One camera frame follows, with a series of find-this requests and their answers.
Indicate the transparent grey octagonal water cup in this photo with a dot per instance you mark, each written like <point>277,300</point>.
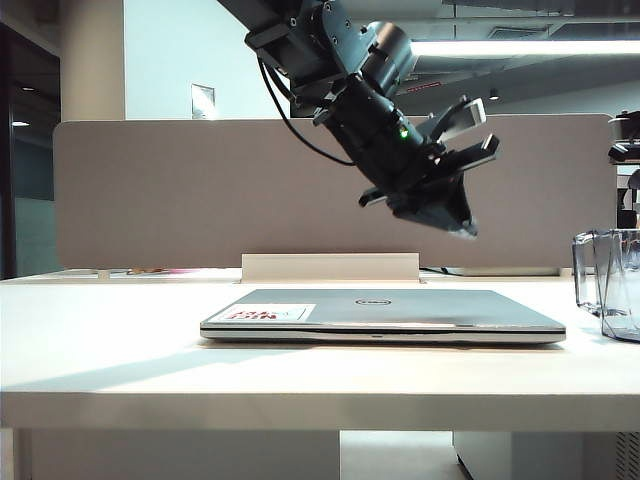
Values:
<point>620,300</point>

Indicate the white red Nice Try sticker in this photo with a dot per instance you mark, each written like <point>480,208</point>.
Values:
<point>272,313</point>

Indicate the red ceiling sign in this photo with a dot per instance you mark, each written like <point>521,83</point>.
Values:
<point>425,87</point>

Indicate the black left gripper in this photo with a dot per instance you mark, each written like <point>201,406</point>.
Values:
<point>435,162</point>

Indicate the ceiling air vent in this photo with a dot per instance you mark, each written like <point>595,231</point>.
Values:
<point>520,32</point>

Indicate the colourful flat papers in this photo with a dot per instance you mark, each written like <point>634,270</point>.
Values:
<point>145,271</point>

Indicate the grey metal divider foot bracket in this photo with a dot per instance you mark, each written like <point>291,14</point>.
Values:
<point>500,271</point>

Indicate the beige fabric desk divider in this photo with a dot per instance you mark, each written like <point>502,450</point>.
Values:
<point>175,200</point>

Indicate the small ceiling spot lamp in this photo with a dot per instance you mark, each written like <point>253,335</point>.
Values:
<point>494,95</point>

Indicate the silver Dell laptop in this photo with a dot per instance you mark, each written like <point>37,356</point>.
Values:
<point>400,312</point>

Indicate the white wall poster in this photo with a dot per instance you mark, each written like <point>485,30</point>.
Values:
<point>202,102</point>

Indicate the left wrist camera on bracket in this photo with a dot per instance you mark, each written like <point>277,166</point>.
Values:
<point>472,112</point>

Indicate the dark office chair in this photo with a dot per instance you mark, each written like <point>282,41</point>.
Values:
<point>636,190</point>

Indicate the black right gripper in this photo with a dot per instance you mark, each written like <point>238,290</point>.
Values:
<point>627,152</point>

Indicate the long ceiling light strip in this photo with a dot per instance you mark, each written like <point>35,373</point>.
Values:
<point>525,48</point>

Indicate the beige desk support panel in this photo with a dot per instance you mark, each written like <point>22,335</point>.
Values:
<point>175,457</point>

